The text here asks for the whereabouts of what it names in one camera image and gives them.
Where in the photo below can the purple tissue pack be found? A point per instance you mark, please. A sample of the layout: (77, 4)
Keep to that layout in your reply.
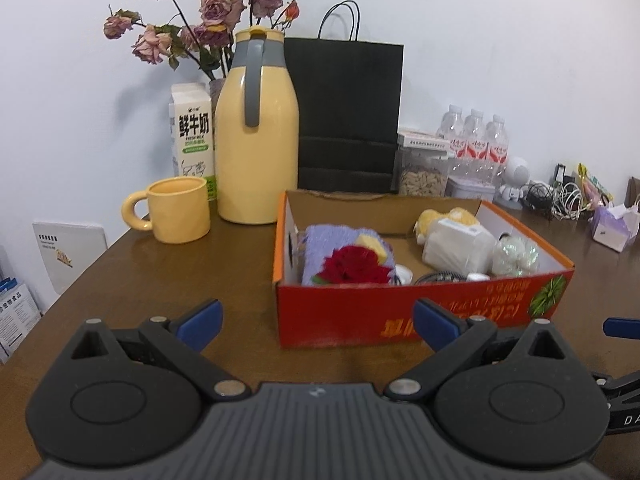
(615, 227)

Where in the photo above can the dried pink rose bouquet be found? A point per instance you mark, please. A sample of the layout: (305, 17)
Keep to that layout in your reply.
(220, 7)

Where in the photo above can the purple towel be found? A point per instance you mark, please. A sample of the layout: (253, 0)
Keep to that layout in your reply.
(325, 245)

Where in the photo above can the flat white box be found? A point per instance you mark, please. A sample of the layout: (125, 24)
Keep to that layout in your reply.
(422, 140)

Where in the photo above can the clear water bottle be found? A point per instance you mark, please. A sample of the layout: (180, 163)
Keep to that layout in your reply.
(450, 125)
(474, 135)
(496, 145)

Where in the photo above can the clear plastic jar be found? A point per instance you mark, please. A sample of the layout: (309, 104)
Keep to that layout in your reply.
(455, 250)

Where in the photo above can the white robot speaker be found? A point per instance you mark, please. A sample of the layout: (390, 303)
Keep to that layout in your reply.
(517, 172)

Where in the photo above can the large white plastic lid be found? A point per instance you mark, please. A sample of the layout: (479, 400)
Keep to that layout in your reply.
(479, 276)

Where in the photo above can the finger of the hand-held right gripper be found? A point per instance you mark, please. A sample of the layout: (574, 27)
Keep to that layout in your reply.
(622, 327)

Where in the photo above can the yellow mug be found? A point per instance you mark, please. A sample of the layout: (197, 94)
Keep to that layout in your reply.
(180, 215)

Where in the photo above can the iridescent plastic bag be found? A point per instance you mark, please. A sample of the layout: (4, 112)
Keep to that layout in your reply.
(515, 257)

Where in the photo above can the white milk carton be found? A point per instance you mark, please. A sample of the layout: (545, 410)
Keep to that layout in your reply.
(192, 130)

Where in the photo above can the yellow thermos jug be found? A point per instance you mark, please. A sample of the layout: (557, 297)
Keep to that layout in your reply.
(260, 160)

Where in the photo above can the blue white carton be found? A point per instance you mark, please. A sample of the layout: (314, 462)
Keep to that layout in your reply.
(17, 315)

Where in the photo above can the clear seed container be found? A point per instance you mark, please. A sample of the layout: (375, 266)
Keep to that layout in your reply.
(422, 180)

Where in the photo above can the white printed card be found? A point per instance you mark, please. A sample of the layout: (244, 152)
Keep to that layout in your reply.
(70, 255)

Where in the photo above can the glass vase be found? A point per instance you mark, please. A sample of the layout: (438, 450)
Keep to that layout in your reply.
(216, 92)

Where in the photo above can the white yellow plush sheep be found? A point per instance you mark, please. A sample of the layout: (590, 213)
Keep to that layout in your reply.
(460, 216)

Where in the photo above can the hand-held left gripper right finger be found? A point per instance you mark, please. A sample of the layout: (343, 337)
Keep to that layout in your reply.
(435, 325)

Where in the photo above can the pale printed tin box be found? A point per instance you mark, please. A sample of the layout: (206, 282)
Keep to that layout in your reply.
(470, 190)

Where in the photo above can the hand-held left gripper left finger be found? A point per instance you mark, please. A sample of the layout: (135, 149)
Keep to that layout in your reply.
(200, 325)

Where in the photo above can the black paper bag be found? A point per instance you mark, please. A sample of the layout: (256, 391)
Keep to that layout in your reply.
(350, 110)

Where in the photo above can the small white plastic lid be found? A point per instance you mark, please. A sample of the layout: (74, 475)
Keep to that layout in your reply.
(405, 276)

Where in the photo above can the black upright device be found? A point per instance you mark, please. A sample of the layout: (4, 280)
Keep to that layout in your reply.
(562, 175)

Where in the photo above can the red rose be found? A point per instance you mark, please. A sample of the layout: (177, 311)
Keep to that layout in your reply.
(357, 265)

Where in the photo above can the red cardboard box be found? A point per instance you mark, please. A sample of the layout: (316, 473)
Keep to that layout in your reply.
(350, 320)

